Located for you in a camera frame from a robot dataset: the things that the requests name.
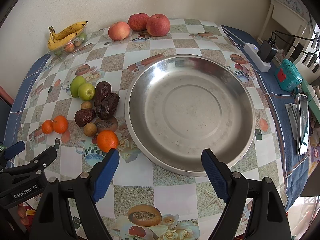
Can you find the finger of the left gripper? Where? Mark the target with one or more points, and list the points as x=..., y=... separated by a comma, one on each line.
x=10, y=152
x=39, y=163

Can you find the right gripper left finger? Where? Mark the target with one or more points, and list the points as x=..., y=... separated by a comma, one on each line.
x=53, y=218

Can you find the small tangerine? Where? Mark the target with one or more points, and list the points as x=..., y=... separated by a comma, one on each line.
x=47, y=127

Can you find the small longan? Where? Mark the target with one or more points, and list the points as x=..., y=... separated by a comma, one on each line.
x=86, y=105
x=90, y=129

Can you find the red chair back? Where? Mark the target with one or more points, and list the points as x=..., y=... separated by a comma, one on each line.
x=6, y=97

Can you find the right green jujube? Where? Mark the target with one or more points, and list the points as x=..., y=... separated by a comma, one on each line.
x=86, y=91

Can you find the green jujube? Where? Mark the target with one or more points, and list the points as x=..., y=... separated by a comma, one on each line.
x=86, y=91
x=76, y=83

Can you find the smartphone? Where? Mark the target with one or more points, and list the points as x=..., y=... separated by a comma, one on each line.
x=303, y=124

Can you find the left green jujube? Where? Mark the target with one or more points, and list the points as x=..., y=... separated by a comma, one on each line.
x=76, y=83

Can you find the grey phone stand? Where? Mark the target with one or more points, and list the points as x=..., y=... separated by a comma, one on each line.
x=291, y=109

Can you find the lower yellow banana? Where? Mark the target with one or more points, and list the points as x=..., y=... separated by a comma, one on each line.
x=54, y=44

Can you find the yellow banana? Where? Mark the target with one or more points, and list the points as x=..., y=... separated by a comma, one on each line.
x=54, y=44
x=69, y=30

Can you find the clear plastic fruit tray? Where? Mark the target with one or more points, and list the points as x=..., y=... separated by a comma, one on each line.
x=71, y=46

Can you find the upper yellow banana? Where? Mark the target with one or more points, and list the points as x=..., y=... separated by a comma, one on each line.
x=69, y=30

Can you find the teal box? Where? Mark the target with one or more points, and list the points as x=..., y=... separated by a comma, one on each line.
x=288, y=76

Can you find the large steel round tray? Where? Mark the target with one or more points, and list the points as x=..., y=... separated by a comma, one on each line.
x=180, y=105

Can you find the pale pink apple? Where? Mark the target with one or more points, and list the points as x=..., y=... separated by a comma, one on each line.
x=119, y=31

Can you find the black power adapter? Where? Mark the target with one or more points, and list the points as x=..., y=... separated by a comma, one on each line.
x=267, y=51

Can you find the middle red apple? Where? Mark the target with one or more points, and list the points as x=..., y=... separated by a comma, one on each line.
x=137, y=22

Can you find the red apple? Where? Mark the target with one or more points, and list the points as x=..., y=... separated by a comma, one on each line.
x=158, y=25
x=137, y=22

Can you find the white power strip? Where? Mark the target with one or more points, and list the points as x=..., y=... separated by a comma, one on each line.
x=252, y=52

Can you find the right red apple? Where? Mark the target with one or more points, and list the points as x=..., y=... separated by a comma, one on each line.
x=158, y=25

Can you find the white wooden chair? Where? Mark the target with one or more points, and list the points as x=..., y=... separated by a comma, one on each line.
x=304, y=50

